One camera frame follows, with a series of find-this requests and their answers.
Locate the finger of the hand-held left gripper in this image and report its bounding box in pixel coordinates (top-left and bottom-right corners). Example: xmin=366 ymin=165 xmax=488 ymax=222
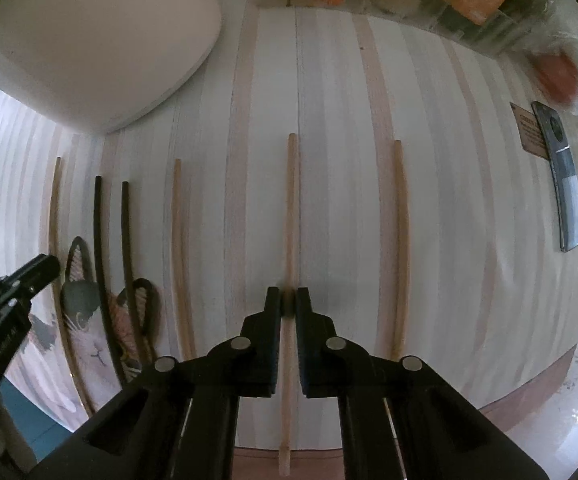
xmin=0 ymin=254 xmax=62 ymax=318

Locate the light wooden chopstick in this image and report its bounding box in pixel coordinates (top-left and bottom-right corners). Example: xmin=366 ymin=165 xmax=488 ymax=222
xmin=49 ymin=156 xmax=96 ymax=417
xmin=278 ymin=132 xmax=300 ymax=469

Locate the beige round chopstick holder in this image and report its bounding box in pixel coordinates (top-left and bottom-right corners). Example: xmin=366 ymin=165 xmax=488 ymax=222
xmin=0 ymin=0 xmax=222 ymax=135

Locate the small brown card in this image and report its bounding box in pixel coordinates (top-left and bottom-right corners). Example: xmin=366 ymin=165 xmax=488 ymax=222
xmin=509 ymin=102 xmax=553 ymax=162

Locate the striped cat print tablecloth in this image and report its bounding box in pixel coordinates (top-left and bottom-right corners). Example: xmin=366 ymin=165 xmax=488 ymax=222
xmin=0 ymin=0 xmax=578 ymax=461

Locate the dark smartphone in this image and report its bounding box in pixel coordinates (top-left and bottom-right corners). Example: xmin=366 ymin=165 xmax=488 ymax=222
xmin=530 ymin=100 xmax=578 ymax=254

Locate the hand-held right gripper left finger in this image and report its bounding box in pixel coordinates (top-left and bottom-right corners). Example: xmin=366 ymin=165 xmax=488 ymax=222
xmin=29 ymin=286 xmax=283 ymax=480

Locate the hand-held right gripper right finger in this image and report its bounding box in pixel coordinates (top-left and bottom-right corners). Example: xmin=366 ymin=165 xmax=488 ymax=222
xmin=294 ymin=287 xmax=550 ymax=480

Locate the clear plastic bag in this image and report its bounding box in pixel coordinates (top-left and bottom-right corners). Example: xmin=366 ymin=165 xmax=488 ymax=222
xmin=506 ymin=0 xmax=578 ymax=128

